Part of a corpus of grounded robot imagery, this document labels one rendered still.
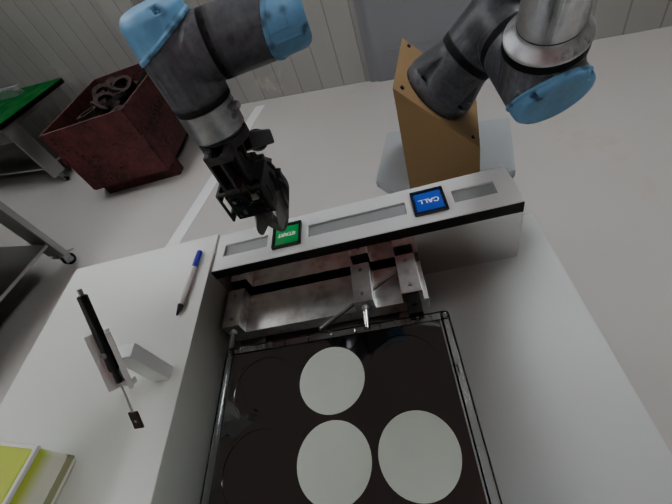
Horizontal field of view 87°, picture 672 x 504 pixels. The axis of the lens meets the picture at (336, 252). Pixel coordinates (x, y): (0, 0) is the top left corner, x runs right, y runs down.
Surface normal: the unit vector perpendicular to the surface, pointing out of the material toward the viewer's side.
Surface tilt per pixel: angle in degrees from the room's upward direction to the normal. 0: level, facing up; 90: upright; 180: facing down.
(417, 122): 90
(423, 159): 90
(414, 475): 0
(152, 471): 0
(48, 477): 90
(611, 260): 0
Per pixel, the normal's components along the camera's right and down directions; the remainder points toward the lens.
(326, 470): -0.29, -0.62
